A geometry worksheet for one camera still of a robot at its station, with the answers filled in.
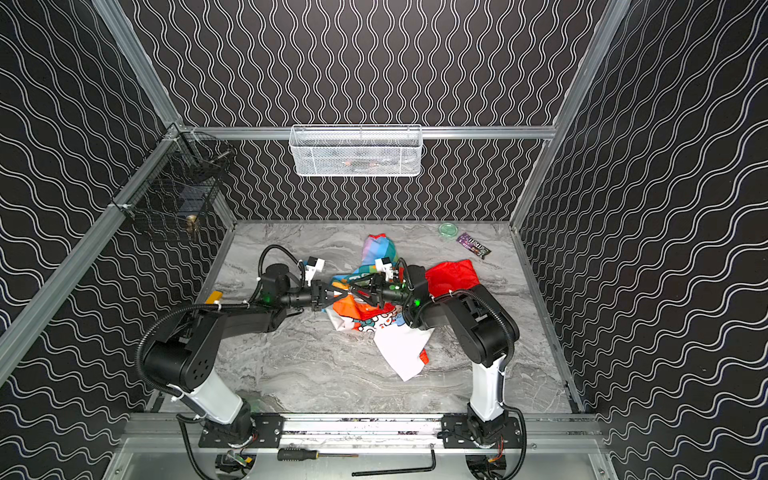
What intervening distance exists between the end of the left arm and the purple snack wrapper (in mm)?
473

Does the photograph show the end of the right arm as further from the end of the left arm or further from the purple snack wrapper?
the purple snack wrapper

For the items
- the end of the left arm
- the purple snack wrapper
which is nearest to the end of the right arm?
the end of the left arm

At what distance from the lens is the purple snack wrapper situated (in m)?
1.12

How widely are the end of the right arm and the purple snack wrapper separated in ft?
1.38

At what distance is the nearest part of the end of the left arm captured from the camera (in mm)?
744

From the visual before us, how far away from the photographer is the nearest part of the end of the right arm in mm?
725
